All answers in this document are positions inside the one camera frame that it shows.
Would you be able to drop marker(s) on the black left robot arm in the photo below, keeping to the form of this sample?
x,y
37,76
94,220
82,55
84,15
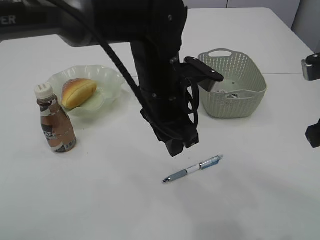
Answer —
x,y
142,38

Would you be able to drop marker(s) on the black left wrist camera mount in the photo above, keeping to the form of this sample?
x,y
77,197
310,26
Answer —
x,y
199,72

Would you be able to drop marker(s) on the blue grey retractable pen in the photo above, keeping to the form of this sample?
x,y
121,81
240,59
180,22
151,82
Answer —
x,y
194,168

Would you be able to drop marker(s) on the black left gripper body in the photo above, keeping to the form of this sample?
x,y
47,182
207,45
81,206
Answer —
x,y
180,129

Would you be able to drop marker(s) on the grey-green woven plastic basket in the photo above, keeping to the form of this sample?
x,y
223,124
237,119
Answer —
x,y
241,76

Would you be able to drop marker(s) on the golden sugared bread roll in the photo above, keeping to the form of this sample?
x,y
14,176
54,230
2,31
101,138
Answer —
x,y
76,91

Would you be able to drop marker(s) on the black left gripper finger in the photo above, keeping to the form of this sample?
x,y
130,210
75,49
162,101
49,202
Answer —
x,y
174,147

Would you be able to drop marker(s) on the brown coffee drink bottle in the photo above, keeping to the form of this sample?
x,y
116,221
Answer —
x,y
55,123

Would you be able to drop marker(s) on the white pink paper ball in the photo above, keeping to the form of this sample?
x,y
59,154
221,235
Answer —
x,y
228,95

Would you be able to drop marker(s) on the pale green wavy glass plate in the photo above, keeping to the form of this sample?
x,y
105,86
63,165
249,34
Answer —
x,y
109,83

